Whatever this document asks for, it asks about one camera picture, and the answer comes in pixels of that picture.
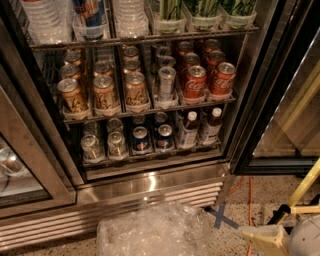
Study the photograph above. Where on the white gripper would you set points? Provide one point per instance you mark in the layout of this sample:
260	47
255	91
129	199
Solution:
306	237

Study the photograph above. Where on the open glass fridge door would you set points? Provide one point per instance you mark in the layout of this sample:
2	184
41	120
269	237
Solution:
277	129

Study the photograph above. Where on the front right blue can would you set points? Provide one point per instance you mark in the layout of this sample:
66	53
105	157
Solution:
164	139

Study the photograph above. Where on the front left blue can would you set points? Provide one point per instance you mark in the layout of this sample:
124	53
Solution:
140	139

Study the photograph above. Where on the front right red cola can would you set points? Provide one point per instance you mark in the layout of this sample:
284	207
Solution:
222	80

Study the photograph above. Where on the red cola can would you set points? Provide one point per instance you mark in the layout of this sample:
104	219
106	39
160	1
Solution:
222	80
195	78

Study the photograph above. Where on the front left red cola can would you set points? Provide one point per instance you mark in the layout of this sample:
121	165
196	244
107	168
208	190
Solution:
195	78

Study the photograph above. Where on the second row right cola can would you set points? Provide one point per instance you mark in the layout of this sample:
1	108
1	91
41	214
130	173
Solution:
213	59

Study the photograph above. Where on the second row cola can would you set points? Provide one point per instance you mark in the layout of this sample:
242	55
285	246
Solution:
213	59
190	59

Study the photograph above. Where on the silver slim can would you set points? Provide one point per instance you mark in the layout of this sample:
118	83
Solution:
167	77

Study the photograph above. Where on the second row left cola can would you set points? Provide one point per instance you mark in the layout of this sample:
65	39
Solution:
190	59

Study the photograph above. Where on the front left silver can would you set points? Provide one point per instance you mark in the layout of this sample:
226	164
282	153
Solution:
92	150

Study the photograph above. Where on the front right orange can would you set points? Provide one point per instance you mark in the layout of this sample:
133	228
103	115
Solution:
135	89

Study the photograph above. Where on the stainless steel fridge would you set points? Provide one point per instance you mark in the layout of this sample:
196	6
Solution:
98	136

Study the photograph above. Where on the second row right orange can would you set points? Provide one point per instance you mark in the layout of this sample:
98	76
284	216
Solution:
131	66

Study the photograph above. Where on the front middle orange can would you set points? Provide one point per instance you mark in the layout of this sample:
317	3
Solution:
104	91

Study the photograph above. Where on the closed glass fridge door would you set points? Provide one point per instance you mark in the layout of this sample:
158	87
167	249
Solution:
32	178

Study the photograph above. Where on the front left orange can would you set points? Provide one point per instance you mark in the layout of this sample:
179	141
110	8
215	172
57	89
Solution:
72	95

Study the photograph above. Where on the second row left orange can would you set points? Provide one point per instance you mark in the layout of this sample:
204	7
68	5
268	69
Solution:
70	71

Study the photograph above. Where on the blue energy drink can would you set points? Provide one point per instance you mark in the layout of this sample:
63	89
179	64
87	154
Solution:
91	14

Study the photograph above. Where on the blue tape cross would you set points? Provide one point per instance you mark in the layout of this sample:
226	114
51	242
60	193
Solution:
220	218

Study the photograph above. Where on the clear bubble wrap bundle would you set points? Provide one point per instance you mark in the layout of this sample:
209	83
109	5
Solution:
169	229

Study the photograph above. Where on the right dark juice bottle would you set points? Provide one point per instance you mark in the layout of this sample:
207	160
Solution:
210	127

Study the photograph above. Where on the dark juice bottle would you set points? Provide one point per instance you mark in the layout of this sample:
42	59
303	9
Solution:
188	131
210	127

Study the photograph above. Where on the left dark juice bottle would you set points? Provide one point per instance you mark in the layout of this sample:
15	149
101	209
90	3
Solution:
188	131

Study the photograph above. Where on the yellow black cart frame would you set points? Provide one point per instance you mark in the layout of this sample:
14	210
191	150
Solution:
292	206

